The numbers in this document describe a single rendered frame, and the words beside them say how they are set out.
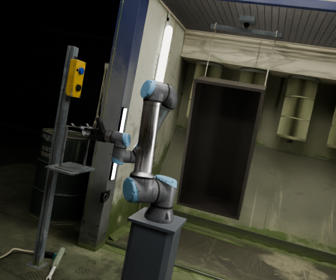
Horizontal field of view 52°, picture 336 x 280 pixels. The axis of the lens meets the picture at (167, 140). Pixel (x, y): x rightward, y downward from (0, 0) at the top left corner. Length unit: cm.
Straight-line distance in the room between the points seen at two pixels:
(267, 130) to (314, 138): 55
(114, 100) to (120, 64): 30
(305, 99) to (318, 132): 57
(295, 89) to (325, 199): 130
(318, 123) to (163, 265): 296
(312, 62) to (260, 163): 132
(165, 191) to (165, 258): 40
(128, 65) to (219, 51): 158
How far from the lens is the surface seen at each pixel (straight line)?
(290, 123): 418
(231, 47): 424
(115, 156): 239
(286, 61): 418
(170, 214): 222
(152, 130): 206
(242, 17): 339
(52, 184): 269
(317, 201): 438
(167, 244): 218
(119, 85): 295
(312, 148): 459
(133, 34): 298
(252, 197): 427
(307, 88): 420
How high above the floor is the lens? 135
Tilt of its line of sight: 5 degrees down
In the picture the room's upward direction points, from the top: 11 degrees clockwise
